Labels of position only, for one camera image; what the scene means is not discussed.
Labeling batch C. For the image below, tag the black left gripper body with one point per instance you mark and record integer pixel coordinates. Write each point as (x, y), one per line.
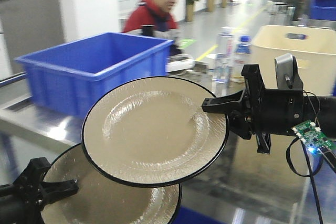
(23, 200)

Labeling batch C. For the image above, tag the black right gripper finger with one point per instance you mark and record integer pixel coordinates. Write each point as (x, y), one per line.
(224, 105)
(239, 125)

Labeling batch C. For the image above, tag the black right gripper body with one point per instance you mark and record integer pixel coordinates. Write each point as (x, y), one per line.
(270, 111)

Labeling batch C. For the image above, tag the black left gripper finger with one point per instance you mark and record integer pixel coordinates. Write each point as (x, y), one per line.
(55, 191)

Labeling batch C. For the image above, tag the beige plate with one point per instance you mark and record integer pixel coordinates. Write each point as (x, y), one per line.
(153, 132)
(100, 200)

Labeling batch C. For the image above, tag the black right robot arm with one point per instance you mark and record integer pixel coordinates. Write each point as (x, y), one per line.
(320, 108)

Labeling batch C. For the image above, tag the clear water bottle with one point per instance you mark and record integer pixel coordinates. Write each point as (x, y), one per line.
(223, 55)

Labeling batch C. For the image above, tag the green circuit board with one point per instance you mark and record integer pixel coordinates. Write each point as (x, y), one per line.
(314, 139)

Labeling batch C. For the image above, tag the water bottle, blue cap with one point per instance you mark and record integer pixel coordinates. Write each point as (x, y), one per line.
(241, 57)

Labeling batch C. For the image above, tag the stack of dishes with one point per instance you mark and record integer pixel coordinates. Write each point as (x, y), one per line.
(179, 62)

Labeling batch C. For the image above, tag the beige plastic bin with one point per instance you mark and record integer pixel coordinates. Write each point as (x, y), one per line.
(313, 48)

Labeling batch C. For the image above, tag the blue plastic crate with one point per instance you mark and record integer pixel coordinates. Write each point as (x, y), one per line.
(72, 77)

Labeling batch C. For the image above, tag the man in red hoodie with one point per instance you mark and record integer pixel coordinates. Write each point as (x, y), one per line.
(158, 14)

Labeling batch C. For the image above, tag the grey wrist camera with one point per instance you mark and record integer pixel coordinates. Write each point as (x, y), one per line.
(286, 70)

